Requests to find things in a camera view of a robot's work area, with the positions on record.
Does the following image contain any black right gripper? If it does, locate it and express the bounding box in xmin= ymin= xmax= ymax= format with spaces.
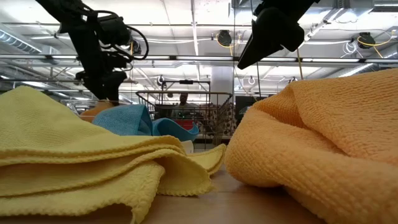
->
xmin=238 ymin=0 xmax=305 ymax=70

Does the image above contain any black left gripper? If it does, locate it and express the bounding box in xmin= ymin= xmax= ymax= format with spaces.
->
xmin=75 ymin=69 xmax=129 ymax=104

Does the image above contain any orange microfiber towel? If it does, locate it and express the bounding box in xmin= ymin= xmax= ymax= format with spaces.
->
xmin=79 ymin=101 xmax=116 ymax=123
xmin=224 ymin=68 xmax=398 ymax=224

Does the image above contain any blue microfiber towel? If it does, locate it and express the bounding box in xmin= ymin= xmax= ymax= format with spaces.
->
xmin=91 ymin=103 xmax=200 ymax=143

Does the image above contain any yellow microfiber towel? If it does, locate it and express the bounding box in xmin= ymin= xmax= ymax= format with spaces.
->
xmin=0 ymin=85 xmax=228 ymax=224

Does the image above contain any person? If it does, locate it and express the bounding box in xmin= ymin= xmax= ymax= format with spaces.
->
xmin=172 ymin=92 xmax=200 ymax=119

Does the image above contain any patterned fabric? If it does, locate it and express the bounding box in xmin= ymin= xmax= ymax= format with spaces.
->
xmin=198 ymin=101 xmax=237 ymax=138

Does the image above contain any black ceiling cable reel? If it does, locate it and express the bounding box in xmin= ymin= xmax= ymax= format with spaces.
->
xmin=356 ymin=31 xmax=376 ymax=50
xmin=216 ymin=29 xmax=233 ymax=48

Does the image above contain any yellow hanging cable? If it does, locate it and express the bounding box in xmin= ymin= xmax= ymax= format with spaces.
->
xmin=296 ymin=48 xmax=305 ymax=80

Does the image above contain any metal wire basket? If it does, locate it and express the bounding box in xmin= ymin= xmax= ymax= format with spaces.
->
xmin=135 ymin=90 xmax=234 ymax=147

